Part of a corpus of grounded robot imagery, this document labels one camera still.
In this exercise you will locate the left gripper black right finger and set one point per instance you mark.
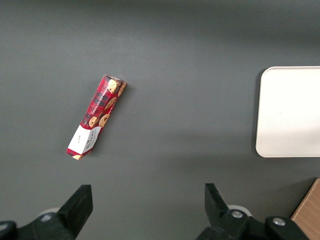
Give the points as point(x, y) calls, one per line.
point(222, 212)

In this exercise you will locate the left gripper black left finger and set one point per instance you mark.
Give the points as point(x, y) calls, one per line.
point(65, 217)

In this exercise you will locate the white tray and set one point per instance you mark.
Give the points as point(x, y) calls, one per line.
point(290, 112)

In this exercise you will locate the red tartan cookie box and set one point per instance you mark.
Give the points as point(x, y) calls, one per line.
point(97, 116)

